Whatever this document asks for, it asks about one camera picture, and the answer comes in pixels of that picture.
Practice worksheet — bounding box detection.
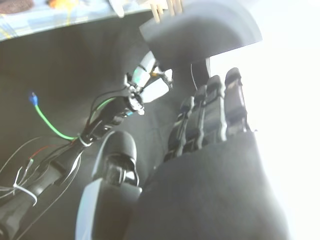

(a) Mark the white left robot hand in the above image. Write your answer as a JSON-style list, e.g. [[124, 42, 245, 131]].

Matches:
[[74, 67, 292, 240]]

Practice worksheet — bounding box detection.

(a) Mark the toy knife with orange handle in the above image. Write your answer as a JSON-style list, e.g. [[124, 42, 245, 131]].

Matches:
[[138, 0, 263, 76]]

